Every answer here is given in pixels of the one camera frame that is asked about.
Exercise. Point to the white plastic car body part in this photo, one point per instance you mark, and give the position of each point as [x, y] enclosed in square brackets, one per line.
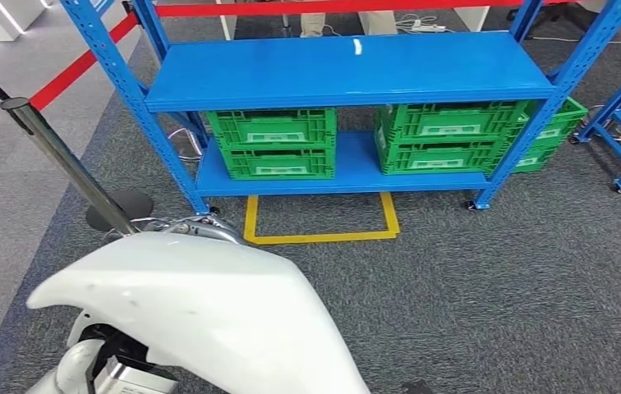
[207, 310]

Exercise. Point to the green plastic crate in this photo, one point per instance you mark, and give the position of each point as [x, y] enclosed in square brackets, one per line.
[441, 158]
[536, 158]
[272, 125]
[278, 163]
[446, 119]
[561, 119]

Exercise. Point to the person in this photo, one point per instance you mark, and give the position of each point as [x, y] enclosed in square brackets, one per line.
[313, 24]

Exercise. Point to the white power strip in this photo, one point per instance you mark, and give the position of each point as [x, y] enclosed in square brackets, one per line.
[429, 26]

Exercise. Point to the steel barrier stanchion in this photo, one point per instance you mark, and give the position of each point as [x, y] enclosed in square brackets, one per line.
[71, 163]

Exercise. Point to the black office chair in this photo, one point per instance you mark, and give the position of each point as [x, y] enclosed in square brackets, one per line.
[566, 15]

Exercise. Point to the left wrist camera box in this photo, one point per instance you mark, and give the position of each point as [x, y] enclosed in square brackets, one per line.
[131, 380]

